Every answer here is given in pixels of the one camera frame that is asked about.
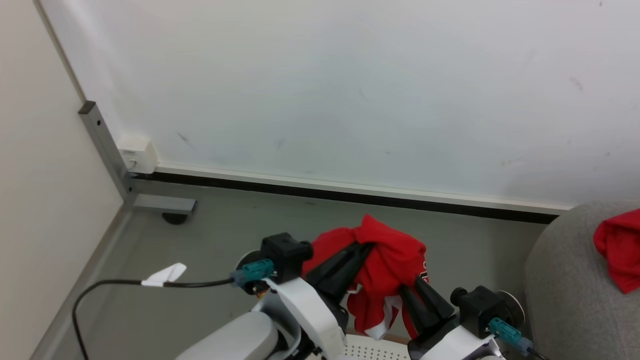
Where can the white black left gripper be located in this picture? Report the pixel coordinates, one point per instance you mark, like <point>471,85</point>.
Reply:
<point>315,312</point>

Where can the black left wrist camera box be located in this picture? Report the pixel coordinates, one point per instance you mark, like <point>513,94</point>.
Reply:
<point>285,255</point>

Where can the white wall outlet box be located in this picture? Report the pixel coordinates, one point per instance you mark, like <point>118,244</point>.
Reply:
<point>137,152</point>

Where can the grey fabric sofa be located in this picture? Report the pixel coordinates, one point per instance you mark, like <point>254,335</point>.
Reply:
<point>565,300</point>

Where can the black round frame foot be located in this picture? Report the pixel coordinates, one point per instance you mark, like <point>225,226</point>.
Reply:
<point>175,218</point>

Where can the white perforated laundry basket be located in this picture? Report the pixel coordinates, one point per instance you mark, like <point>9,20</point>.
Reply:
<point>375,350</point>

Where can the black and white baseboard strip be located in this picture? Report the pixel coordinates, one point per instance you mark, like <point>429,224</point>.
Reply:
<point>350,192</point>

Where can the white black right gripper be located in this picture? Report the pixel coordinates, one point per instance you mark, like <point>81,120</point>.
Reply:
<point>455,345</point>

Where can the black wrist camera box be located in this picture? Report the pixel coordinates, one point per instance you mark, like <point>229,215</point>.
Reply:
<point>285,255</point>
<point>480,307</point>

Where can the grey wall skirting strip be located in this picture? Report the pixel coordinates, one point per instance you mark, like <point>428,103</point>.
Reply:
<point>84,280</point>

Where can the plain red garment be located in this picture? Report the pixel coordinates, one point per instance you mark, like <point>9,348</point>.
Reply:
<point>622,250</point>

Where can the red shirt with white trim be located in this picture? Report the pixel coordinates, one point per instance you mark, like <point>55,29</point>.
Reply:
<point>390,255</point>

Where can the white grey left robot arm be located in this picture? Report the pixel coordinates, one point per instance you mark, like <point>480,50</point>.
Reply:
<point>235,335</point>

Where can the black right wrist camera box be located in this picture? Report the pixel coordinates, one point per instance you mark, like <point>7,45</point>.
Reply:
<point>480,307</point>

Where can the grey metal frame post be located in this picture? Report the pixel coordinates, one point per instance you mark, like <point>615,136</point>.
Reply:
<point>102,140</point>

